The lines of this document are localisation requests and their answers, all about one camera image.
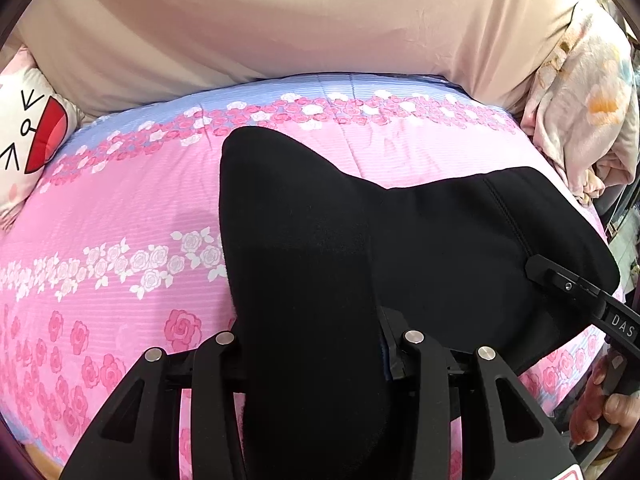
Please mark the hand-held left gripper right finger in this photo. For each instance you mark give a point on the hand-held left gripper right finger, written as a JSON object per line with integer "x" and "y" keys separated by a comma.
{"x": 396, "y": 342}

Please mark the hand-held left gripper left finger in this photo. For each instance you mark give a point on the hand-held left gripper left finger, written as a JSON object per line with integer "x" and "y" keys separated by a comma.
{"x": 217, "y": 365}

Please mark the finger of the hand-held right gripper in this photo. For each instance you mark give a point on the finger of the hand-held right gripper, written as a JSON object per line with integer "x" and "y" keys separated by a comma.
{"x": 560, "y": 277}

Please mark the black pants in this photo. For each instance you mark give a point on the black pants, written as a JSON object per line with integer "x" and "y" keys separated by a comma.
{"x": 310, "y": 260}

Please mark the person's right hand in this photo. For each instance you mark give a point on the person's right hand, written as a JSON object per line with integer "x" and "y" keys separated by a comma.
{"x": 590, "y": 410}

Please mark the pale floral blanket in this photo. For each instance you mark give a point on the pale floral blanket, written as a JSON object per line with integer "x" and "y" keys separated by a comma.
{"x": 585, "y": 105}

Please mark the pink floral bed sheet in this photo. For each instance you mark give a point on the pink floral bed sheet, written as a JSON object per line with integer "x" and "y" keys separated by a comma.
{"x": 125, "y": 210}

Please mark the white cartoon face pillow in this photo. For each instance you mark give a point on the white cartoon face pillow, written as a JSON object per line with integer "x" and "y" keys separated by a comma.
{"x": 30, "y": 130}

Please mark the beige headboard cloth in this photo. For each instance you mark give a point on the beige headboard cloth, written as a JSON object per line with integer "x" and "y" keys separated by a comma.
{"x": 300, "y": 25}

